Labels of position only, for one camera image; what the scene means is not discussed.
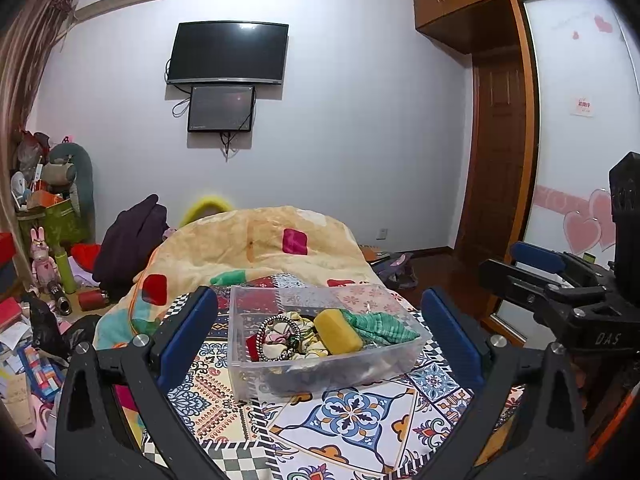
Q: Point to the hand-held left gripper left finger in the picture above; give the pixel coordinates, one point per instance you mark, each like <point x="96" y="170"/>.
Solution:
<point x="192" y="332"/>

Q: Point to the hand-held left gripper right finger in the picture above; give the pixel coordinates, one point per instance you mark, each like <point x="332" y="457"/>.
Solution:
<point x="450" y="332"/>

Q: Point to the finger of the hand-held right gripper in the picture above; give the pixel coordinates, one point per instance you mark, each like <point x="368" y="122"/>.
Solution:
<point x="537" y="256"/>
<point x="515" y="282"/>

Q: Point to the red hair accessory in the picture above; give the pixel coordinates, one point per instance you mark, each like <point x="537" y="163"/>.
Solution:
<point x="252" y="349"/>

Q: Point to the green striped cloth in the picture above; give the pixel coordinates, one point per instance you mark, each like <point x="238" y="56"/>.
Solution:
<point x="387" y="329"/>

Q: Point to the floral fabric scrunchie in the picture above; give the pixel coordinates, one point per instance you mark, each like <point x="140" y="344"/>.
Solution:
<point x="277" y="336"/>

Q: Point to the clear plastic storage box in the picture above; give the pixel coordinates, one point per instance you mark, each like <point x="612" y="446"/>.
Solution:
<point x="280" y="380"/>

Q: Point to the black white striped hair band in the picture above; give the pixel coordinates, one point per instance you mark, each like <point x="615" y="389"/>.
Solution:
<point x="294" y="336"/>

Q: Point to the yellow sponge pouch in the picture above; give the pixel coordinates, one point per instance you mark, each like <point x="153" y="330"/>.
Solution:
<point x="340" y="334"/>

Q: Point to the purple bag on floor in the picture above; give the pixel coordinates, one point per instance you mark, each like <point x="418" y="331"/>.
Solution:
<point x="397" y="270"/>

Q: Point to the brown wooden door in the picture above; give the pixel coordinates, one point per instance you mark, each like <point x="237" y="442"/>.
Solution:
<point x="492" y="160"/>

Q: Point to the red cup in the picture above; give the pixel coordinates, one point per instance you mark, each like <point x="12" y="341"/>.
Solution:
<point x="91" y="300"/>

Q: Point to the yellow patchwork quilt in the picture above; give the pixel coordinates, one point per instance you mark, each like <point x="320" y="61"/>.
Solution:
<point x="260" y="245"/>

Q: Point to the white heart sliding door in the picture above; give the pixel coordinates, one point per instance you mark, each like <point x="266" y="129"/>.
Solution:
<point x="570" y="150"/>

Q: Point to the dark clothes pile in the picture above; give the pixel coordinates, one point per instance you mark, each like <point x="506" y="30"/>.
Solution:
<point x="130" y="240"/>

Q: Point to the yellow fuzzy hood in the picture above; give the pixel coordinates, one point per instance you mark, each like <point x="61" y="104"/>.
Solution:
<point x="205" y="207"/>

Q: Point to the red cushion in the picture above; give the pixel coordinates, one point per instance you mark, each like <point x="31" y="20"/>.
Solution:
<point x="86" y="256"/>

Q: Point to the black flashlight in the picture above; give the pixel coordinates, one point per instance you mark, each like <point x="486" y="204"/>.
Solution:
<point x="59" y="299"/>

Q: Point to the green bottle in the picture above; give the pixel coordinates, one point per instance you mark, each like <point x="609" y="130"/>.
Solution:
<point x="66" y="272"/>

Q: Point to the black plastic bag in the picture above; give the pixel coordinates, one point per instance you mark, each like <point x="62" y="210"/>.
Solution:
<point x="47" y="327"/>

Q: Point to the white red paper label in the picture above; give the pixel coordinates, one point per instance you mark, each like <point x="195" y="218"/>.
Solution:
<point x="582" y="106"/>

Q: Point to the pink rabbit figure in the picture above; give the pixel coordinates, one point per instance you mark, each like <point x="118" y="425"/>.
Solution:
<point x="41" y="260"/>

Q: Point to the pile of papers and packets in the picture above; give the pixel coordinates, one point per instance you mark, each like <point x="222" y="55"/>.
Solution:
<point x="22" y="375"/>

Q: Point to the red box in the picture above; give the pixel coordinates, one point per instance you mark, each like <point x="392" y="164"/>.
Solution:
<point x="6" y="249"/>

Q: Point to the grey green plush toy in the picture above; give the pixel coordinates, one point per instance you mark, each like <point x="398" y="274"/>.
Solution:
<point x="67" y="170"/>

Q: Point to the wooden overhead cabinet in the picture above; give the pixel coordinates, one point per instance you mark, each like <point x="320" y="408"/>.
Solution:
<point x="465" y="5"/>

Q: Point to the brown striped curtain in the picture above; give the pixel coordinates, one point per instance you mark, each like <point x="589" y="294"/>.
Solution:
<point x="25" y="100"/>

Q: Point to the white wall socket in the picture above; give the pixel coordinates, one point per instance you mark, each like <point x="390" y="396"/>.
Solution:
<point x="381" y="233"/>

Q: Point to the small black wall monitor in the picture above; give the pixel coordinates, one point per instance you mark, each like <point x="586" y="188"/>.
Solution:
<point x="220" y="108"/>

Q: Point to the black wall television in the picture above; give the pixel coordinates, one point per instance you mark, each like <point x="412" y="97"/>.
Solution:
<point x="227" y="52"/>

